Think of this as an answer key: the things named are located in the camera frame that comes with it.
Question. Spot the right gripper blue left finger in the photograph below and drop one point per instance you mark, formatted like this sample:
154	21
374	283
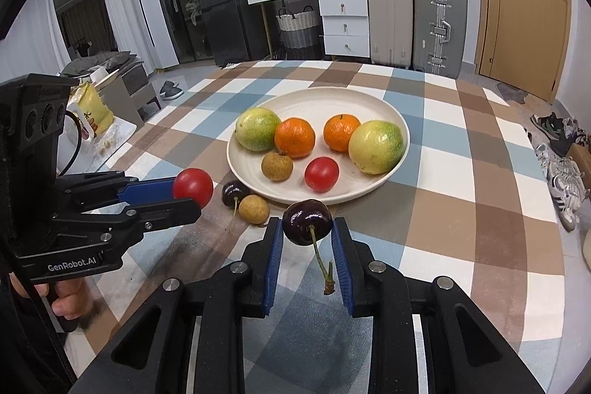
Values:
263	258

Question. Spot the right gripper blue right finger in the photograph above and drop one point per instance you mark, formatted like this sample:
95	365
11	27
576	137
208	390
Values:
351	260

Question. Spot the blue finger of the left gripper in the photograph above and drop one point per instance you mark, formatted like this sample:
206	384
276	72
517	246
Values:
147	191
157	218

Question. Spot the dark cherry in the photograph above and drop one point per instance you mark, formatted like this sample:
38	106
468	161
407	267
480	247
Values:
233	193
305	224

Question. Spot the red cherry tomato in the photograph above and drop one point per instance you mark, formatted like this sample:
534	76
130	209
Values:
321	174
195	184

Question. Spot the brown longan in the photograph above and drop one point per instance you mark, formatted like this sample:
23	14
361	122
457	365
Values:
277	167
254	209

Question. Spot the orange mandarin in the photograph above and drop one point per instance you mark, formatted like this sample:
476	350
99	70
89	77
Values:
295	138
338	131

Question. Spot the left hand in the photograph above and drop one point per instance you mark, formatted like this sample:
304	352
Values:
73	300

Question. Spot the cream round plate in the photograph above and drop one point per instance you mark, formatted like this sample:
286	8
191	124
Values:
317	106

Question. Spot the grey side cabinet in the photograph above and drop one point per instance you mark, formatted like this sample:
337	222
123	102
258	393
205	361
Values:
126	91

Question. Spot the grey slippers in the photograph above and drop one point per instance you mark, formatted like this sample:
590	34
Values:
170	91

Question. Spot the yellow snack bag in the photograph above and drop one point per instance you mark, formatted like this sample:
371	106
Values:
94	115

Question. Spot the checkered tablecloth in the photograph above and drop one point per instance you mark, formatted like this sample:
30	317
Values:
470	203

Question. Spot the woven laundry basket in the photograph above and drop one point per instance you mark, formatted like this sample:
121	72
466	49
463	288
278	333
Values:
300	34

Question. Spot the white sneakers on floor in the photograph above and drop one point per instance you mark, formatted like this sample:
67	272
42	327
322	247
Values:
565	179

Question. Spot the beige suitcase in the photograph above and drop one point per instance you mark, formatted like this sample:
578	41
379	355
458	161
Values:
391	32

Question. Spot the silver aluminium suitcase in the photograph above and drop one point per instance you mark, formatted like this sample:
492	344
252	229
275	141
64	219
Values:
439	36

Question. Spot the wooden door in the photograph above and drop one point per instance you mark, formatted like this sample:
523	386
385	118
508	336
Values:
523	43

